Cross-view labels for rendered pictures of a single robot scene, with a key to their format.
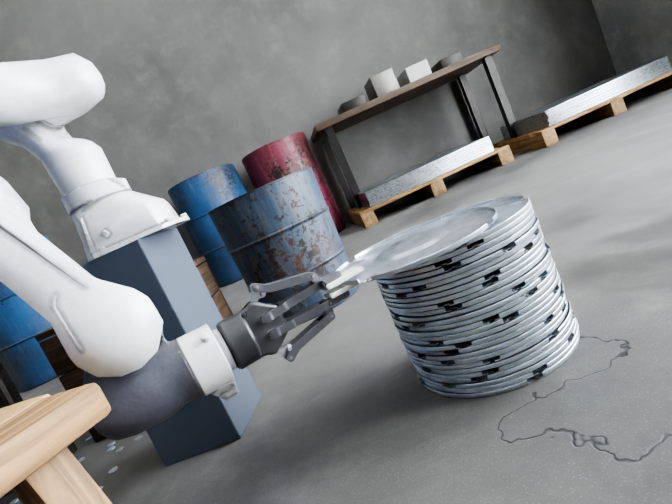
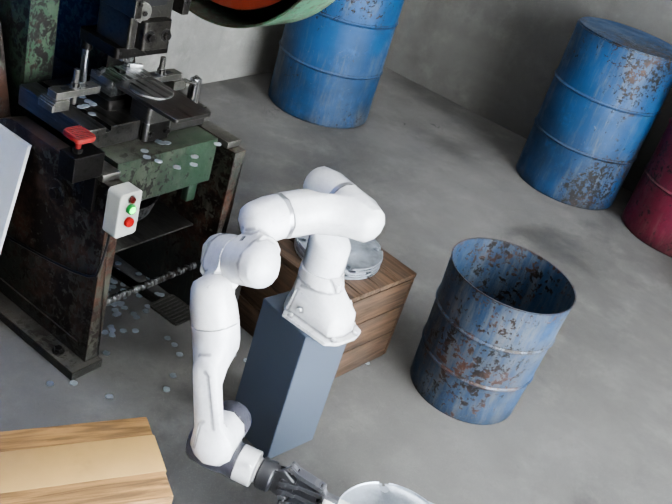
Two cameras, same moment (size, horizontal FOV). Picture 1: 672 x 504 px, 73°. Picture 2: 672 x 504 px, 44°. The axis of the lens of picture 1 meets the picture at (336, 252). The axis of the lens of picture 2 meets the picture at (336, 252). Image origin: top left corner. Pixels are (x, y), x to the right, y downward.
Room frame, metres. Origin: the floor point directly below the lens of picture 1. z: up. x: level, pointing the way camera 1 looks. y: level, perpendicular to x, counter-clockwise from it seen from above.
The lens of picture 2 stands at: (-0.62, -0.54, 1.72)
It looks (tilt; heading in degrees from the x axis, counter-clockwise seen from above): 30 degrees down; 30
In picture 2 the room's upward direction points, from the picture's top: 18 degrees clockwise
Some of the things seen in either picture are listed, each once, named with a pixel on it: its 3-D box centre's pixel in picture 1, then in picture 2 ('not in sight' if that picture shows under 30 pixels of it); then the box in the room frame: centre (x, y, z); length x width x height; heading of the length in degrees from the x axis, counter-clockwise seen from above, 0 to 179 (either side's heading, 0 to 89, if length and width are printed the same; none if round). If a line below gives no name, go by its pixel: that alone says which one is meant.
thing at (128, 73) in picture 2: not in sight; (121, 79); (0.94, 1.22, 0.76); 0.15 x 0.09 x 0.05; 3
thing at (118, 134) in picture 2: not in sight; (116, 105); (0.94, 1.23, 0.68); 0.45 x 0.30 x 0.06; 3
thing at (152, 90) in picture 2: not in sight; (159, 117); (0.95, 1.05, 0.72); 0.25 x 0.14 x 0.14; 93
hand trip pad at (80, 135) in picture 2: not in sight; (78, 145); (0.62, 0.98, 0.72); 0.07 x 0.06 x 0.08; 93
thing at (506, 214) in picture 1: (444, 231); not in sight; (0.78, -0.19, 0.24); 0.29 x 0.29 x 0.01
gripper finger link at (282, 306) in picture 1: (291, 300); (304, 486); (0.67, 0.09, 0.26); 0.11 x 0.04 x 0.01; 111
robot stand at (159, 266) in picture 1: (171, 341); (289, 372); (0.98, 0.41, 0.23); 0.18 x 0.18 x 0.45; 82
